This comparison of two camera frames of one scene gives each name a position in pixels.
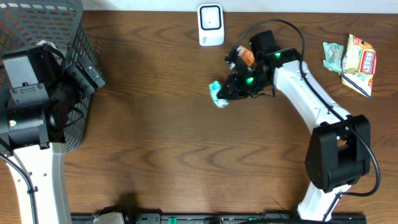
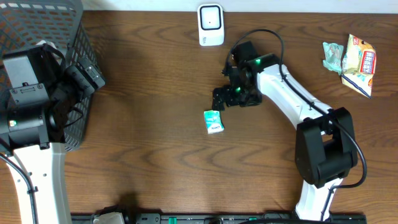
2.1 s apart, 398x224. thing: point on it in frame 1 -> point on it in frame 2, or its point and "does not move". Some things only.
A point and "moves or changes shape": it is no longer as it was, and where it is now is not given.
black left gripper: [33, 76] does not move
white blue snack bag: [359, 64] does not move
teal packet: [333, 56] does not move
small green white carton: [214, 86] moves or changes shape
